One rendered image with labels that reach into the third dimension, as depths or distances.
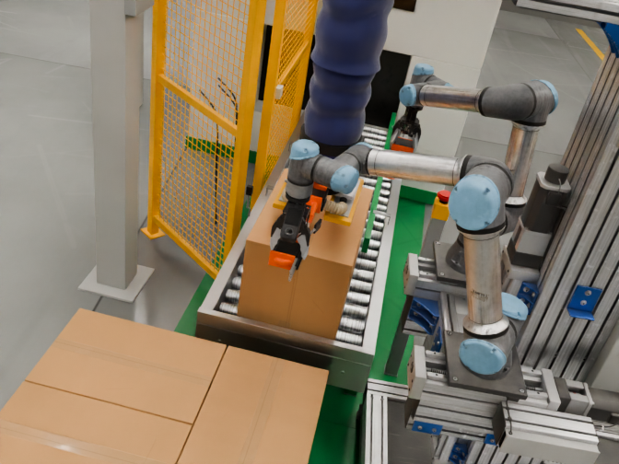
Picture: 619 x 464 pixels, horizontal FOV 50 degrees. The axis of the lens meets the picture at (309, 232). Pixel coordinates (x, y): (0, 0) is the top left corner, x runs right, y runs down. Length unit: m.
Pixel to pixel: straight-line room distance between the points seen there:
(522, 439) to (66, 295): 2.44
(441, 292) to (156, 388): 1.05
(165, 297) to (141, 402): 1.32
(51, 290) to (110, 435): 1.53
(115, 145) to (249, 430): 1.51
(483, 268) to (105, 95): 1.98
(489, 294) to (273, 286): 1.05
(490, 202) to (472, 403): 0.73
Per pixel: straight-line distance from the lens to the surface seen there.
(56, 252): 3.96
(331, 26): 2.19
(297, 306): 2.56
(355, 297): 2.92
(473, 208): 1.58
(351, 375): 2.66
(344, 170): 1.74
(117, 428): 2.32
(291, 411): 2.40
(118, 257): 3.54
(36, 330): 3.48
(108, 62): 3.05
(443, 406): 2.07
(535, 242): 2.06
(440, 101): 2.33
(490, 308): 1.73
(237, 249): 2.99
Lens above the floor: 2.34
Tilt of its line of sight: 33 degrees down
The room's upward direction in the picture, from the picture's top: 11 degrees clockwise
